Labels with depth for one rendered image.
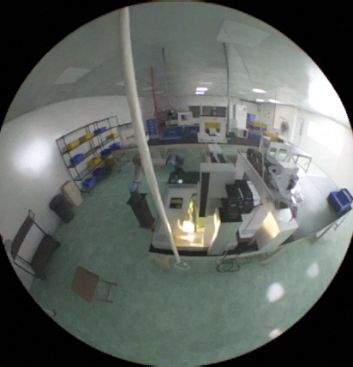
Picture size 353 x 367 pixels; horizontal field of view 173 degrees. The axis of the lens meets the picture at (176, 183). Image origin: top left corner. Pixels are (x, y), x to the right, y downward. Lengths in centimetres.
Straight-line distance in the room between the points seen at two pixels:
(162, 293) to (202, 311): 55
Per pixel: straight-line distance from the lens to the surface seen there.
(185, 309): 169
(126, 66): 30
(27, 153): 336
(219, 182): 53
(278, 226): 66
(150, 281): 174
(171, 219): 99
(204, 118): 284
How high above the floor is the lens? 166
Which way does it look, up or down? 37 degrees down
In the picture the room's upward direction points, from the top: 6 degrees counter-clockwise
